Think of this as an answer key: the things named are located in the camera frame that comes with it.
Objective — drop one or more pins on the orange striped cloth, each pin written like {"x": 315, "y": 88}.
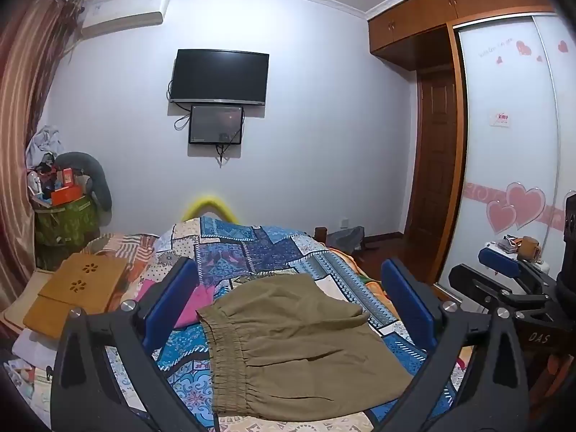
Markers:
{"x": 126, "y": 245}

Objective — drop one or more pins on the khaki pants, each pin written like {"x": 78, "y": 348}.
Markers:
{"x": 292, "y": 324}

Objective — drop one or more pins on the blue patchwork blanket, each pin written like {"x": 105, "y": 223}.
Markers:
{"x": 270, "y": 245}

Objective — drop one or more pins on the orange box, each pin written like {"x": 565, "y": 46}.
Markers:
{"x": 67, "y": 195}

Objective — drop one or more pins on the pink heart stickers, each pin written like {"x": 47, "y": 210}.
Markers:
{"x": 522, "y": 204}

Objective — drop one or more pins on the orange blanket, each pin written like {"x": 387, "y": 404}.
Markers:
{"x": 373, "y": 288}

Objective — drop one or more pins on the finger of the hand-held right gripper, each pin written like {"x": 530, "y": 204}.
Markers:
{"x": 497, "y": 258}
{"x": 477, "y": 285}

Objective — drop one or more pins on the pink cloth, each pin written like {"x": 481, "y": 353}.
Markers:
{"x": 198, "y": 306}

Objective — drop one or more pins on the wooden lap desk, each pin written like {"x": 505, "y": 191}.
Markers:
{"x": 72, "y": 292}

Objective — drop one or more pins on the small pink label sticker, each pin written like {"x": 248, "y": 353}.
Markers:
{"x": 500, "y": 119}

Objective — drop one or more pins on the wooden wardrobe with sliding doors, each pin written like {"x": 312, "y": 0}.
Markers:
{"x": 504, "y": 76}

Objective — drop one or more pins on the small black wall monitor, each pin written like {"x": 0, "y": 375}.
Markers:
{"x": 216, "y": 123}

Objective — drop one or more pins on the white air conditioner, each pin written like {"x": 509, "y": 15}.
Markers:
{"x": 121, "y": 11}

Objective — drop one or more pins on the yellow curved bar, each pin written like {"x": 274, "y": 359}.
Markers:
{"x": 207, "y": 201}

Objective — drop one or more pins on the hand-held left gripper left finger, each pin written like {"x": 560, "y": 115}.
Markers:
{"x": 180, "y": 285}

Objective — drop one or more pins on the white wall socket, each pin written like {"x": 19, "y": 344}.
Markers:
{"x": 344, "y": 222}

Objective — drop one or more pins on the grey curved pillow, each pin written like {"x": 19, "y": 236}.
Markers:
{"x": 96, "y": 175}

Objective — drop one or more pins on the pile of white papers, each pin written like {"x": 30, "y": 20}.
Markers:
{"x": 27, "y": 387}

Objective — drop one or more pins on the black wall television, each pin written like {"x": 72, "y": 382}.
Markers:
{"x": 219, "y": 76}

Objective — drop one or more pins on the brown striped curtain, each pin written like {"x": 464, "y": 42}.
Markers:
{"x": 22, "y": 121}

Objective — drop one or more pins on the white crumpled cloth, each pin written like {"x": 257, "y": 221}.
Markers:
{"x": 42, "y": 144}

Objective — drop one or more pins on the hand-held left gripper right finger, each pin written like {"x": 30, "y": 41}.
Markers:
{"x": 407, "y": 301}

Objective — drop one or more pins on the dark grey bag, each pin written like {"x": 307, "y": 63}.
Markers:
{"x": 346, "y": 238}

